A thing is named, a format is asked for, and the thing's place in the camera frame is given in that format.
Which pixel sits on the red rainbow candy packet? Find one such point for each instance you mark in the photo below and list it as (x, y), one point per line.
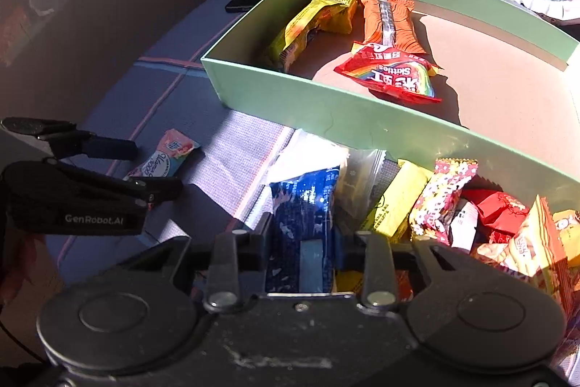
(389, 74)

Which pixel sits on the crumpled yellow snack packet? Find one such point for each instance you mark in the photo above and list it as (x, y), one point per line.
(317, 17)

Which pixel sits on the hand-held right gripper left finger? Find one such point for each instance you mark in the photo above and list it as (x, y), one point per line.
(253, 253)

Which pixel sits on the pile of assorted snack packets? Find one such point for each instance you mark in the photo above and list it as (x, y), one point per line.
(444, 196)

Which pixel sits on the green cardboard box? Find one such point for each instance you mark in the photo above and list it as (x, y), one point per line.
(362, 119)

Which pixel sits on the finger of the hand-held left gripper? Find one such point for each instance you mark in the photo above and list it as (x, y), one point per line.
(154, 187)
(111, 147)

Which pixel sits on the blue plaid bed sheet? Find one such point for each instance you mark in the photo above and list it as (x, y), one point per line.
(190, 97)

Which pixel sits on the blue snack packet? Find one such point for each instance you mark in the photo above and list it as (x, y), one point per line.
(294, 205)

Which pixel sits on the pink snack packet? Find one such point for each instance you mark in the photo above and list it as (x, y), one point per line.
(170, 153)

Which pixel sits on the orange snack bar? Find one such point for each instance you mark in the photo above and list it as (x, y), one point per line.
(389, 24)

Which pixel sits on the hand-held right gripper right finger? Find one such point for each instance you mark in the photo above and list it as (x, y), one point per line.
(311, 269)

